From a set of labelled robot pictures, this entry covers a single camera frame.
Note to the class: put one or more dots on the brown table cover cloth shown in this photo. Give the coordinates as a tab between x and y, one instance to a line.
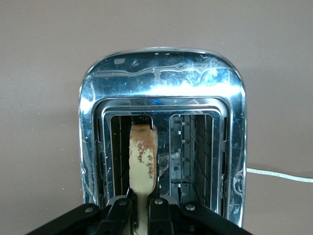
36	73

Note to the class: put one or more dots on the brown toast slice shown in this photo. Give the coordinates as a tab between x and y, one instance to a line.
141	159

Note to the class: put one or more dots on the silver two-slot toaster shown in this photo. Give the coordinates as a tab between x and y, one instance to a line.
171	80

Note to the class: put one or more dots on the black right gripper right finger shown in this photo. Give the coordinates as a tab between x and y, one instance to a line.
161	218

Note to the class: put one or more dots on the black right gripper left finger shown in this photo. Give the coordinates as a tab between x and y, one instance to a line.
115	218

